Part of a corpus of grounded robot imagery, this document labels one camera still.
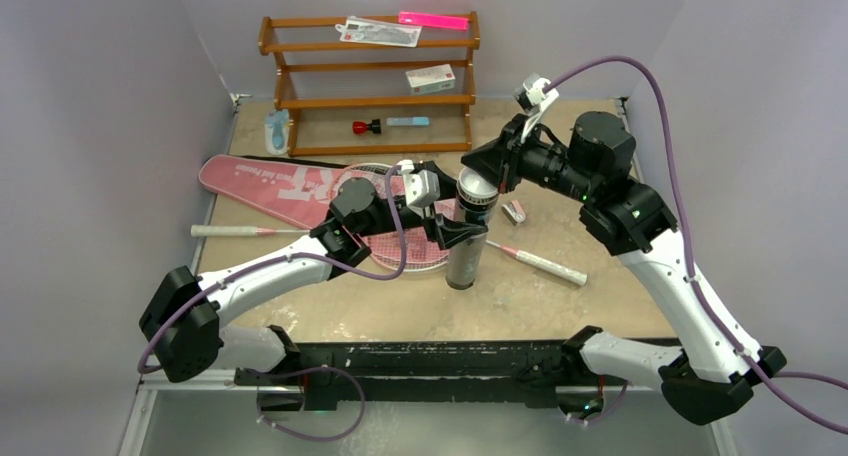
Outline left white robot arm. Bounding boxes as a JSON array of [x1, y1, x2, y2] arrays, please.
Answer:
[[136, 160, 488, 385]]

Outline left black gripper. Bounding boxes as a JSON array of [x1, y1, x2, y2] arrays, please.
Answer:
[[357, 164, 486, 247]]

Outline white red small box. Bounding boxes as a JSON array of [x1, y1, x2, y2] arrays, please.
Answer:
[[405, 64, 456, 95]]

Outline pink badminton racket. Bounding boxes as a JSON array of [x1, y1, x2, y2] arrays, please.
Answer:
[[363, 228, 588, 287], [190, 163, 399, 240]]

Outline pink flat ruler package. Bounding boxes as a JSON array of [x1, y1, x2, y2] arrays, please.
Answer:
[[398, 11, 469, 31]]

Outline white pink small clip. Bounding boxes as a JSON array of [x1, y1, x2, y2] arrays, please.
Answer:
[[501, 200, 526, 226]]

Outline light blue glue stick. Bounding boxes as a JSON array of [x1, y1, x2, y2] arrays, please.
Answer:
[[385, 116, 430, 127]]

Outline pink racket cover bag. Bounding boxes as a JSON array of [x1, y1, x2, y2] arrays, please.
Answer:
[[198, 153, 458, 242]]

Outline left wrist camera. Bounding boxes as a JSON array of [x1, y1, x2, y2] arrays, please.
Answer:
[[398, 159, 441, 210]]

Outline black shuttlecock tube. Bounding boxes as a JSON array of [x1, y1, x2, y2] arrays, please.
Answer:
[[445, 196, 498, 290]]

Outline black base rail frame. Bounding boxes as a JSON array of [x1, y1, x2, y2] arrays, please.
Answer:
[[135, 336, 720, 415]]

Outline clear plastic blister package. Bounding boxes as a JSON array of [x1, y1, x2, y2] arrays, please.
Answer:
[[335, 16, 423, 48]]

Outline wooden three-tier shelf rack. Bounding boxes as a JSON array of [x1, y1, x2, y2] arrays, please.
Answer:
[[258, 11, 481, 157]]

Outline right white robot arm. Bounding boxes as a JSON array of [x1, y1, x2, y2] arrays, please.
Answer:
[[461, 111, 786, 425]]

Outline light blue packaged item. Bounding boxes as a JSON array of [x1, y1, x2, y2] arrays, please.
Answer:
[[264, 109, 290, 156]]

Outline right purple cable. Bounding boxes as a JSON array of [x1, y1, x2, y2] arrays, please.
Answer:
[[546, 56, 848, 436]]

